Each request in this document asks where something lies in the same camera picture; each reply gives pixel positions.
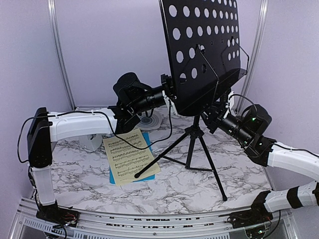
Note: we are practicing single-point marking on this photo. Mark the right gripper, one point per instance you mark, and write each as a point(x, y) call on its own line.
point(216, 115)

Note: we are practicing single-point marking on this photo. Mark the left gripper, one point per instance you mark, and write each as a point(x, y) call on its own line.
point(168, 84)

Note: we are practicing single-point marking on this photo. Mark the black music stand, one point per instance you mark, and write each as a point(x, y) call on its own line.
point(203, 47)

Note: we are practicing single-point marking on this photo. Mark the blue sheet music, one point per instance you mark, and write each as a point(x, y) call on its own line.
point(152, 177)

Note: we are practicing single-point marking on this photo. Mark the yellow sheet music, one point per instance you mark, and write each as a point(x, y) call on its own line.
point(127, 156)

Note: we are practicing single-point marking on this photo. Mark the white metronome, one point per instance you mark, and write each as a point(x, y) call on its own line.
point(91, 142)

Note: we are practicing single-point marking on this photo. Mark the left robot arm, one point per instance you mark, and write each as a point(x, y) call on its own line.
point(134, 98)

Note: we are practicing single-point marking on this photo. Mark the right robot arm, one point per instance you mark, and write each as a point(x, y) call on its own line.
point(267, 152)

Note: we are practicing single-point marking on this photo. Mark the grey collapsible bowl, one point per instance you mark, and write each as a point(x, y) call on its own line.
point(151, 123)

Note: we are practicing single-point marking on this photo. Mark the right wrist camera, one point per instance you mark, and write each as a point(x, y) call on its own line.
point(230, 100)

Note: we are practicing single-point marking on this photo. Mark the right aluminium frame post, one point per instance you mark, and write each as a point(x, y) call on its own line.
point(252, 23)

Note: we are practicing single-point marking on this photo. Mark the aluminium frame post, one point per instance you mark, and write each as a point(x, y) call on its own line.
point(59, 53)
point(252, 23)

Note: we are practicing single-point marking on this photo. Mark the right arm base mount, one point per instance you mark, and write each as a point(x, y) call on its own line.
point(255, 215)

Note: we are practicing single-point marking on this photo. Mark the left aluminium frame post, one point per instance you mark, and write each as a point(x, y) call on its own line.
point(59, 53)

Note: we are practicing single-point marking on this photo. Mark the aluminium front rail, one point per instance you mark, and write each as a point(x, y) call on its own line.
point(99, 225)

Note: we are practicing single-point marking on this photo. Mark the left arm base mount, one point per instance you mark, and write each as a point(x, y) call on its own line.
point(55, 214)

